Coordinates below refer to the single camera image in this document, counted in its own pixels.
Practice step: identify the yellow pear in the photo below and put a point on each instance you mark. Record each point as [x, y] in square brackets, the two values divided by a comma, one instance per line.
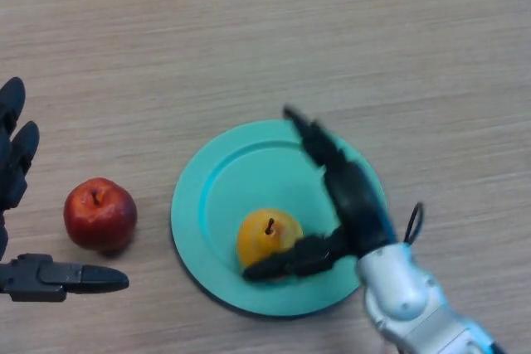
[261, 238]

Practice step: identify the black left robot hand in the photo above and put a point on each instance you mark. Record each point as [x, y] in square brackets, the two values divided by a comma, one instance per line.
[12, 171]

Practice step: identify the red apple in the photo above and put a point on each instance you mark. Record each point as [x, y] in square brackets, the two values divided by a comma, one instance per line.
[99, 215]

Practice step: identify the green round plate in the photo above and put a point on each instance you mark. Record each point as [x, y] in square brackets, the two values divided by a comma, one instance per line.
[249, 171]

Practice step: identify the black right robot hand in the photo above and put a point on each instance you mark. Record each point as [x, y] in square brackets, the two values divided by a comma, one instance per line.
[357, 205]

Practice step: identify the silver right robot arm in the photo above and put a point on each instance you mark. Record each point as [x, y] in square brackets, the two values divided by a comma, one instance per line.
[398, 287]

